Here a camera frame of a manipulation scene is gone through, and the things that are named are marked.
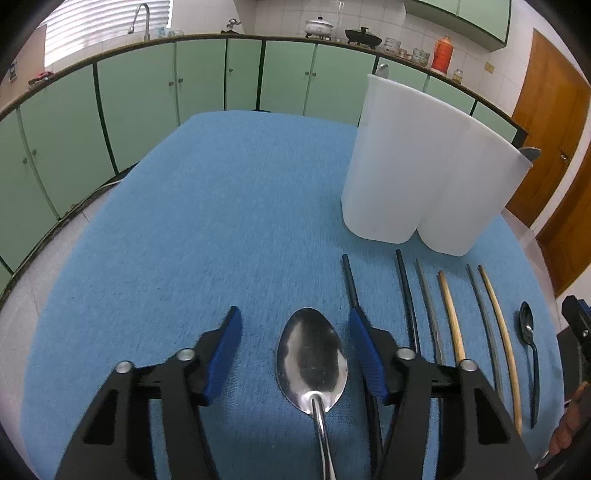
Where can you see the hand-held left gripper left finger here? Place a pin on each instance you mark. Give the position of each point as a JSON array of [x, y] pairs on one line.
[[226, 350]]

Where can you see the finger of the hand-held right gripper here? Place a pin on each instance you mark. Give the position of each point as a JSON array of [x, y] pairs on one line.
[[575, 318]]

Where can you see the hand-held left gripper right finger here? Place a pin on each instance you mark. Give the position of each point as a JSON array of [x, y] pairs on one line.
[[367, 350]]

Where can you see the black spoon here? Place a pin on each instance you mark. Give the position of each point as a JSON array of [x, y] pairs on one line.
[[527, 323]]

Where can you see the large silver spoon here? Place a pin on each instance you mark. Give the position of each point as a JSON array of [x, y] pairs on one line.
[[309, 350]]

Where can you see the black chopstick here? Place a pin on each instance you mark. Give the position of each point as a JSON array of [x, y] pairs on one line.
[[349, 281], [406, 295]]

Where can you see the wooden chopstick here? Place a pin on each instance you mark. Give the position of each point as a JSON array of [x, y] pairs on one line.
[[503, 337], [450, 314]]

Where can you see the grey chopstick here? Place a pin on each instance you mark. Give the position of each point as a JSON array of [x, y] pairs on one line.
[[485, 318], [429, 304]]

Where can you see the white plastic utensil holder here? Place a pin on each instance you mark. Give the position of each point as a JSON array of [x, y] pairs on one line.
[[415, 161]]

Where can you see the person's right hand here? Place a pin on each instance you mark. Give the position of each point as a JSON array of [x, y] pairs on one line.
[[565, 429]]

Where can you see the blue tablecloth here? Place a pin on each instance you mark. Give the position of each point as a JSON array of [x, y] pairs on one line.
[[207, 230]]

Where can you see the dark grey spoon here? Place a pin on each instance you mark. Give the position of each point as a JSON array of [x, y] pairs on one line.
[[531, 153]]

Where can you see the wooden door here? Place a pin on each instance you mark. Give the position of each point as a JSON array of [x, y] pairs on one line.
[[549, 115]]

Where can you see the small glass jar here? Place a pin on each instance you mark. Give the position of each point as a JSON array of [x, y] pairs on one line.
[[457, 74]]

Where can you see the green lower kitchen cabinets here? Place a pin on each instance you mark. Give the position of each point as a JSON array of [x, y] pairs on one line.
[[138, 92]]

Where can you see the green kitchen cabinets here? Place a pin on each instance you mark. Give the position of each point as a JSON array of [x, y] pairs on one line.
[[480, 18], [138, 92]]

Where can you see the orange thermos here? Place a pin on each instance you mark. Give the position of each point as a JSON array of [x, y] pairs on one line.
[[442, 57]]

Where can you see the patterned bowl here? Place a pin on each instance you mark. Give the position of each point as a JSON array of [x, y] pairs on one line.
[[420, 56]]

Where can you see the stack of bowls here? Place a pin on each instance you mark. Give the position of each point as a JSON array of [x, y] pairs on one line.
[[392, 45]]

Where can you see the green upper kitchen cabinets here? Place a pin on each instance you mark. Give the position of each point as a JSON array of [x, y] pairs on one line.
[[480, 18]]

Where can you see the black wok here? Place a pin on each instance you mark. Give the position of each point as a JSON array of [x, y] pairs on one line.
[[364, 36]]

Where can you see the clear glass jar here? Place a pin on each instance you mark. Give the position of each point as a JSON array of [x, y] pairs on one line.
[[176, 32]]

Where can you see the white cooking pot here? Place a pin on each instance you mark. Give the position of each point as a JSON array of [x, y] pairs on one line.
[[317, 27]]

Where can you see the red cloth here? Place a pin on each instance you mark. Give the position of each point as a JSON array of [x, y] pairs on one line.
[[39, 77]]

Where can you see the metal sink faucet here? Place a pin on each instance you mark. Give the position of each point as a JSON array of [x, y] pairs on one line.
[[147, 25]]

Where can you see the white window blind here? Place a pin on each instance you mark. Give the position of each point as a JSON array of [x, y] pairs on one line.
[[92, 32]]

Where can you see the wall socket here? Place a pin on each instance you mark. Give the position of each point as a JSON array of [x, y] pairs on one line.
[[489, 68]]

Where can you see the wall switch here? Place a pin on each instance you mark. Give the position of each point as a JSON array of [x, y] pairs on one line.
[[12, 71]]

